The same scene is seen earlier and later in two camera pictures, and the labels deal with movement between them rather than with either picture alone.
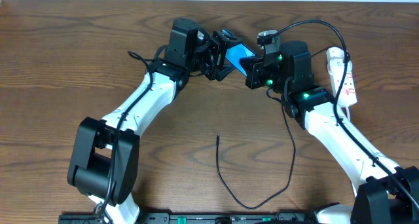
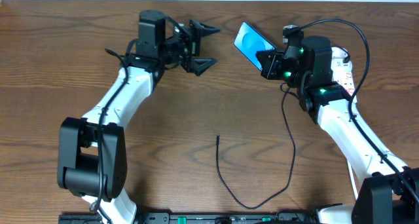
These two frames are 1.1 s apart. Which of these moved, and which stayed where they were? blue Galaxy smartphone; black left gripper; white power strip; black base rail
Moved: black left gripper; blue Galaxy smartphone
Stayed: white power strip; black base rail
